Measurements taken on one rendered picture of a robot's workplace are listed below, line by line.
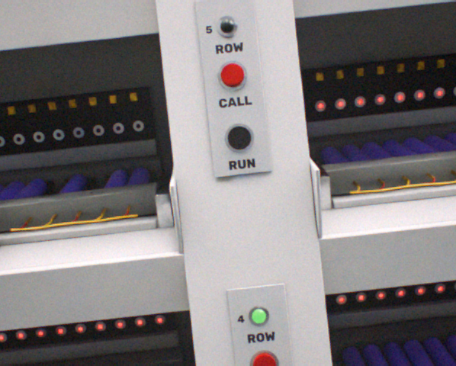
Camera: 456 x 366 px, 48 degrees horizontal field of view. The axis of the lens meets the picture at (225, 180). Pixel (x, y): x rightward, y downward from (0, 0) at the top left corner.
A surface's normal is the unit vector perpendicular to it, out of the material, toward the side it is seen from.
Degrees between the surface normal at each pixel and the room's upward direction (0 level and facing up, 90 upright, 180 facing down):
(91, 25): 107
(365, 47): 90
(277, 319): 90
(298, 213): 90
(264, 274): 90
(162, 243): 18
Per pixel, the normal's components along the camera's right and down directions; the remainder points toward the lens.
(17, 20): 0.04, 0.30
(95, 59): 0.00, 0.01
